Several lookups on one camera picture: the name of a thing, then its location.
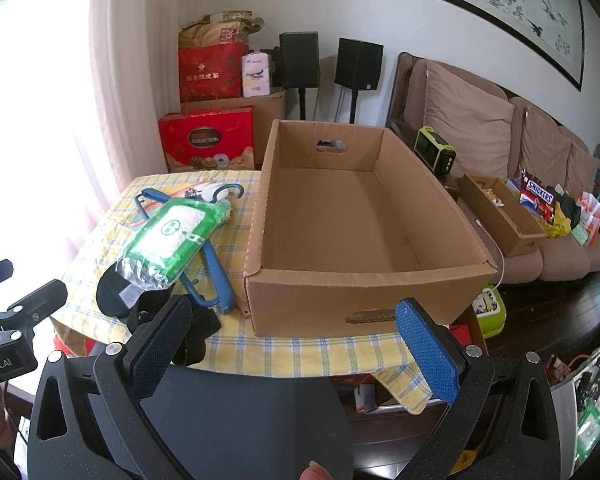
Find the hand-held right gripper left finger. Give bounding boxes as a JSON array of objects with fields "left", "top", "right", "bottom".
[{"left": 27, "top": 294, "right": 193, "bottom": 480}]

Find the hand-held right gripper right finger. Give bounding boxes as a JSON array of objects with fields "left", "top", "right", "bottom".
[{"left": 396, "top": 297, "right": 574, "bottom": 480}]

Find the black cloth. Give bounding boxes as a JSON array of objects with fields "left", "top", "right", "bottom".
[{"left": 125, "top": 294, "right": 223, "bottom": 367}]

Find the blue plastic hanger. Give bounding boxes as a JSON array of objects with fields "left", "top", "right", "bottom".
[{"left": 132, "top": 185, "right": 246, "bottom": 317}]

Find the green packaged white towel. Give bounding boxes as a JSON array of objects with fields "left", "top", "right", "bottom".
[{"left": 115, "top": 197, "right": 234, "bottom": 294}]

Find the painted paper hand fan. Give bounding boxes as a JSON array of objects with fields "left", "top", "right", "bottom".
[{"left": 150, "top": 180, "right": 231, "bottom": 207}]

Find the large cardboard box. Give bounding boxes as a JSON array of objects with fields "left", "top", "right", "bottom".
[{"left": 243, "top": 119, "right": 499, "bottom": 339}]

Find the green lunch box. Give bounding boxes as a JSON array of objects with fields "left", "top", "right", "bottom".
[{"left": 472, "top": 285, "right": 508, "bottom": 339}]

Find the yellow checked tablecloth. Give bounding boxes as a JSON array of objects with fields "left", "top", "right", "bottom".
[{"left": 50, "top": 170, "right": 477, "bottom": 415}]

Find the small shallow cardboard box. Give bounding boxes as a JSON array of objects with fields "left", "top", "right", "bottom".
[{"left": 455, "top": 173, "right": 549, "bottom": 257}]

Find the brown sofa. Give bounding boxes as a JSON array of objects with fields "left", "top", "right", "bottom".
[{"left": 385, "top": 52, "right": 600, "bottom": 287}]

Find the green and white package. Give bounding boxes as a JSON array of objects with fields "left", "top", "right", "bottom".
[{"left": 576, "top": 404, "right": 600, "bottom": 455}]

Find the yellow plastic bag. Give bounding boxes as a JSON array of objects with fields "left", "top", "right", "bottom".
[{"left": 544, "top": 204, "right": 574, "bottom": 239}]

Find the white sheer curtain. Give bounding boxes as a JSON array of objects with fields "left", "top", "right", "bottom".
[{"left": 0, "top": 0, "right": 193, "bottom": 286}]

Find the brown chocolate snack bag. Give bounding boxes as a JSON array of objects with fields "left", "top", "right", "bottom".
[{"left": 518, "top": 172, "right": 557, "bottom": 222}]

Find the green and black radio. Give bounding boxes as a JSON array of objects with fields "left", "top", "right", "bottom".
[{"left": 413, "top": 125, "right": 459, "bottom": 177}]

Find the black bag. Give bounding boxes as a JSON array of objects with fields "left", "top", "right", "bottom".
[{"left": 554, "top": 191, "right": 584, "bottom": 227}]

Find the white and orange paper bag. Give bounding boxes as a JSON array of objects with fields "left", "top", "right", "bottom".
[{"left": 576, "top": 191, "right": 600, "bottom": 247}]

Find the red gift box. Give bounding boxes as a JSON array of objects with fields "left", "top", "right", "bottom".
[{"left": 158, "top": 106, "right": 256, "bottom": 174}]

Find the medium beige cushion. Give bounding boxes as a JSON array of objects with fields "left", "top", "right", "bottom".
[{"left": 521, "top": 107, "right": 577, "bottom": 180}]

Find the small beige cushion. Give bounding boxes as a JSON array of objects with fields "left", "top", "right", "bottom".
[{"left": 569, "top": 142, "right": 600, "bottom": 197}]

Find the large beige cushion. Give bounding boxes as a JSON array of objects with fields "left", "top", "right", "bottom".
[{"left": 423, "top": 60, "right": 516, "bottom": 155}]

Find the white tissue pack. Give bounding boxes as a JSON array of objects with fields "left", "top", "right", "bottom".
[{"left": 241, "top": 51, "right": 274, "bottom": 99}]

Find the black speaker on stand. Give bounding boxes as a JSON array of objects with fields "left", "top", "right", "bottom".
[
  {"left": 334, "top": 37, "right": 385, "bottom": 124},
  {"left": 278, "top": 31, "right": 321, "bottom": 122}
]

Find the brown paper bag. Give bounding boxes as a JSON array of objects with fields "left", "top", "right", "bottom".
[{"left": 178, "top": 10, "right": 266, "bottom": 52}]

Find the framed ink painting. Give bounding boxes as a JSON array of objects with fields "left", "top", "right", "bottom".
[{"left": 397, "top": 0, "right": 587, "bottom": 93}]

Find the white cable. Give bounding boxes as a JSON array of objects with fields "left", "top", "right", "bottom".
[{"left": 474, "top": 217, "right": 507, "bottom": 289}]

